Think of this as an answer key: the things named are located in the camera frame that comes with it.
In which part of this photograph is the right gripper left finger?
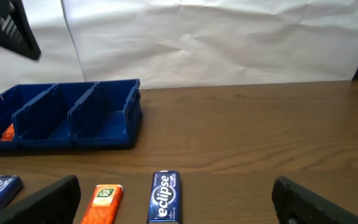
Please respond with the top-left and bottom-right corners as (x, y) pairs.
(0, 174), (82, 224)

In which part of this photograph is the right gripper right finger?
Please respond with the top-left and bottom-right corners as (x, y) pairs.
(271, 176), (358, 224)

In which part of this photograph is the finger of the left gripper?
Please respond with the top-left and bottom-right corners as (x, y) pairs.
(0, 0), (42, 60)

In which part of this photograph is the orange candy box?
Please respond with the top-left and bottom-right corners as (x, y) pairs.
(0, 123), (16, 142)
(80, 184), (124, 224)

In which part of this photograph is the blue tray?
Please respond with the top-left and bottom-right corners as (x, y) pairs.
(0, 78), (143, 151)

